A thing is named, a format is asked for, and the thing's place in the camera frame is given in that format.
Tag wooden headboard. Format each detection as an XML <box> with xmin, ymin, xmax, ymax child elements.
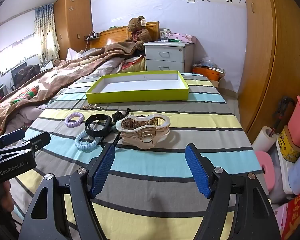
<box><xmin>89</xmin><ymin>21</ymin><xmax>160</xmax><ymax>49</ymax></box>

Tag window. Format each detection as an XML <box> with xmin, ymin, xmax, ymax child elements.
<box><xmin>0</xmin><ymin>33</ymin><xmax>40</xmax><ymax>77</ymax></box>

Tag blue spiral hair tie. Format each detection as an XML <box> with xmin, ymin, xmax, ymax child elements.
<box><xmin>74</xmin><ymin>131</ymin><xmax>100</xmax><ymax>153</ymax></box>

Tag pale lilac duvet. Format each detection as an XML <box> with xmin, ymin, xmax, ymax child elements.
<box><xmin>65</xmin><ymin>47</ymin><xmax>130</xmax><ymax>80</ymax></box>

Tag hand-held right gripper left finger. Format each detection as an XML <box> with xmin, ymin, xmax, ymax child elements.
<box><xmin>17</xmin><ymin>144</ymin><xmax>116</xmax><ymax>240</ymax></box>

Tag red cardboard box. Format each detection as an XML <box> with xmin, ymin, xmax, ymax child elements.
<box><xmin>281</xmin><ymin>187</ymin><xmax>300</xmax><ymax>240</ymax></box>

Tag large beige hair claw clip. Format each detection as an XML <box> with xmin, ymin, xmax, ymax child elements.
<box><xmin>115</xmin><ymin>114</ymin><xmax>171</xmax><ymax>151</ymax></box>

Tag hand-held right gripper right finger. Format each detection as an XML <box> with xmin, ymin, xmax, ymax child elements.
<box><xmin>185</xmin><ymin>143</ymin><xmax>282</xmax><ymax>240</ymax></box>

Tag white paper roll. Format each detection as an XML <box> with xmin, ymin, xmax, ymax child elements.
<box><xmin>252</xmin><ymin>126</ymin><xmax>278</xmax><ymax>153</ymax></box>

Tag tall wooden cabinet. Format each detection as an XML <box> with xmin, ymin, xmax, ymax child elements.
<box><xmin>53</xmin><ymin>0</ymin><xmax>94</xmax><ymax>61</ymax></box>

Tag black chair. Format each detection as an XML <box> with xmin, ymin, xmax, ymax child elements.
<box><xmin>11</xmin><ymin>64</ymin><xmax>42</xmax><ymax>90</ymax></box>

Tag yellow tin can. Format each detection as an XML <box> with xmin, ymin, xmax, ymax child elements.
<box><xmin>277</xmin><ymin>126</ymin><xmax>300</xmax><ymax>163</ymax></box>

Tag red black hand tool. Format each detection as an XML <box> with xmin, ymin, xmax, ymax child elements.
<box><xmin>272</xmin><ymin>96</ymin><xmax>295</xmax><ymax>135</ymax></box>

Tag brown patterned blanket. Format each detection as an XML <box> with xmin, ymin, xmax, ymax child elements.
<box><xmin>0</xmin><ymin>41</ymin><xmax>138</xmax><ymax>140</ymax></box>

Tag power strip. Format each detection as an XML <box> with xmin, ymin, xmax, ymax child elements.
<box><xmin>85</xmin><ymin>31</ymin><xmax>102</xmax><ymax>40</ymax></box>

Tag dotted curtain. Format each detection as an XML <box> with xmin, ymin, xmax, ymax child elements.
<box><xmin>34</xmin><ymin>3</ymin><xmax>60</xmax><ymax>67</ymax></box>

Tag person's left hand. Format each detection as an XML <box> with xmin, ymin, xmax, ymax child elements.
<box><xmin>0</xmin><ymin>180</ymin><xmax>13</xmax><ymax>214</ymax></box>

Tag white drawer nightstand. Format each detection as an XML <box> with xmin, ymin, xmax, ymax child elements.
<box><xmin>143</xmin><ymin>41</ymin><xmax>194</xmax><ymax>73</ymax></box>

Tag large wooden wardrobe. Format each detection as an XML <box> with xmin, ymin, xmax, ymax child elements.
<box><xmin>237</xmin><ymin>0</ymin><xmax>300</xmax><ymax>143</ymax></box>

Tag shallow green cardboard box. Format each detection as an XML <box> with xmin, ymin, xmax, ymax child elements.
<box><xmin>86</xmin><ymin>71</ymin><xmax>190</xmax><ymax>104</ymax></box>

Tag pink floral tissue box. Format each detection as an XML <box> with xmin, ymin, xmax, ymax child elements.
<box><xmin>169</xmin><ymin>32</ymin><xmax>197</xmax><ymax>43</ymax></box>

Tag black headband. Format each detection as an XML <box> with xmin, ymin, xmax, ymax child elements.
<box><xmin>85</xmin><ymin>114</ymin><xmax>113</xmax><ymax>138</ymax></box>

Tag orange storage box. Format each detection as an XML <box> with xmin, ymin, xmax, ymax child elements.
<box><xmin>192</xmin><ymin>65</ymin><xmax>223</xmax><ymax>82</ymax></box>

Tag clear plastic bags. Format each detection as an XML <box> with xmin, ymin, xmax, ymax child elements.
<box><xmin>194</xmin><ymin>56</ymin><xmax>225</xmax><ymax>74</ymax></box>

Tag yellow mattress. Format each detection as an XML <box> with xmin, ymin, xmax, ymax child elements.
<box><xmin>119</xmin><ymin>55</ymin><xmax>147</xmax><ymax>74</ymax></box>

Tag brown teddy bear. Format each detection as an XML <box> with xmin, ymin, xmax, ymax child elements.
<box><xmin>124</xmin><ymin>16</ymin><xmax>152</xmax><ymax>51</ymax></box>

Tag black braided hair tie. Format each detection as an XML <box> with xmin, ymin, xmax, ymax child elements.
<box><xmin>112</xmin><ymin>108</ymin><xmax>132</xmax><ymax>123</ymax></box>

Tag clear glass cup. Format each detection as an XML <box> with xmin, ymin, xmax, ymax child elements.
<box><xmin>159</xmin><ymin>29</ymin><xmax>171</xmax><ymax>41</ymax></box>

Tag pink paper roll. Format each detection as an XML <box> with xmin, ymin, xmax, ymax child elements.
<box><xmin>254</xmin><ymin>151</ymin><xmax>275</xmax><ymax>193</ymax></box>

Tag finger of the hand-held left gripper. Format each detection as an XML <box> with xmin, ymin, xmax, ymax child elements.
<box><xmin>0</xmin><ymin>128</ymin><xmax>27</xmax><ymax>150</ymax></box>
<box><xmin>0</xmin><ymin>131</ymin><xmax>51</xmax><ymax>157</ymax></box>

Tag purple spiral hair tie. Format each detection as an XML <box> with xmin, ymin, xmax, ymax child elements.
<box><xmin>65</xmin><ymin>113</ymin><xmax>85</xmax><ymax>128</ymax></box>

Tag striped bedsheet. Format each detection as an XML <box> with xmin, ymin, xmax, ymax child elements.
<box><xmin>15</xmin><ymin>72</ymin><xmax>263</xmax><ymax>240</ymax></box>

